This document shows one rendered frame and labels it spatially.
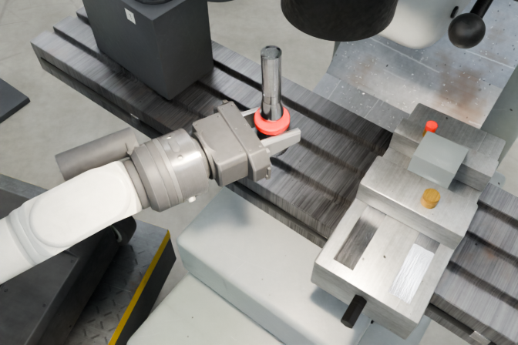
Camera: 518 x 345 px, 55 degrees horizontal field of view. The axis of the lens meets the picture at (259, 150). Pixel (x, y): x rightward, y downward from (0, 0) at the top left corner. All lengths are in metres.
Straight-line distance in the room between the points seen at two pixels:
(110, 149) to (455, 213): 0.45
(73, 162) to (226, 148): 0.18
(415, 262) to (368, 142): 0.27
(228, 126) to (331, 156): 0.28
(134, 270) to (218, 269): 0.59
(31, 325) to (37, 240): 0.64
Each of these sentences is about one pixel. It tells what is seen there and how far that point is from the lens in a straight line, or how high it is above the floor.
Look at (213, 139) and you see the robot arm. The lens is 0.63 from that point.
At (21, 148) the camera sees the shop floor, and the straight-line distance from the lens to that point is 2.31.
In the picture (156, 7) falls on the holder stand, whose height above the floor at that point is 1.15.
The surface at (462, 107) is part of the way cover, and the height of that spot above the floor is 0.95.
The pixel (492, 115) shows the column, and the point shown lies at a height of 0.86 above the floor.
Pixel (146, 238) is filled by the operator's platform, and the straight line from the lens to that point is 1.45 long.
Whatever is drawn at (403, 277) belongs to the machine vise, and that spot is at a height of 1.04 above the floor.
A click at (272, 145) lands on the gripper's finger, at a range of 0.64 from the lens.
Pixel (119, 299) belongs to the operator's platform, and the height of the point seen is 0.40.
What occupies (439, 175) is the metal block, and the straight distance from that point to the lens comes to 0.72.
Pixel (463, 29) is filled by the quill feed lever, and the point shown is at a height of 1.39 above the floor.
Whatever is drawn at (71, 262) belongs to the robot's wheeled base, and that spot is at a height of 0.59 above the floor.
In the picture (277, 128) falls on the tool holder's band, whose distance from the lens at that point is 0.64.
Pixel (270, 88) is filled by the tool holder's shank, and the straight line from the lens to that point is 0.60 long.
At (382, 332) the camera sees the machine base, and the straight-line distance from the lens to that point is 1.56.
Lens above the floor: 1.66
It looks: 53 degrees down
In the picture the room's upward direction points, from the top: straight up
